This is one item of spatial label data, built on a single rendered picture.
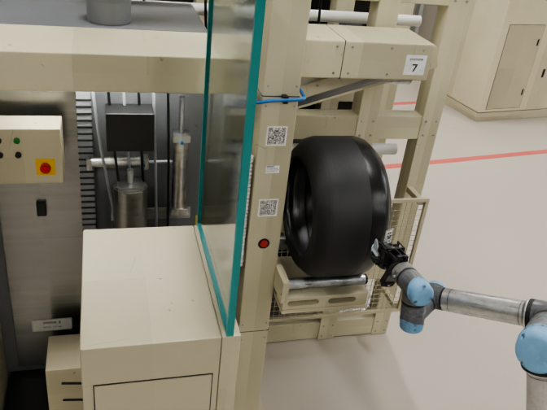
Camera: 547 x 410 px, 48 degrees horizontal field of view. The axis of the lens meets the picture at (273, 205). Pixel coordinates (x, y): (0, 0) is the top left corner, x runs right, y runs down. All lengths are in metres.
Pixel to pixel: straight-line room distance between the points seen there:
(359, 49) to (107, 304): 1.35
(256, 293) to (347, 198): 0.59
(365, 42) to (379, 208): 0.64
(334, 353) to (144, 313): 1.99
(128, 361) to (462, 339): 2.60
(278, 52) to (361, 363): 1.99
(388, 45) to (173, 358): 1.46
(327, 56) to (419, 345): 1.95
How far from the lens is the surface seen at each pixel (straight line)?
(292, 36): 2.05
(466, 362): 3.74
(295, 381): 3.33
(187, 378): 1.69
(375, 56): 2.47
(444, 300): 2.04
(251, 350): 2.71
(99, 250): 1.93
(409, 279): 1.92
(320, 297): 2.48
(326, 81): 2.58
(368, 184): 2.24
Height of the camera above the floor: 2.35
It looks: 29 degrees down
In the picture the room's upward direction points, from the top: 7 degrees clockwise
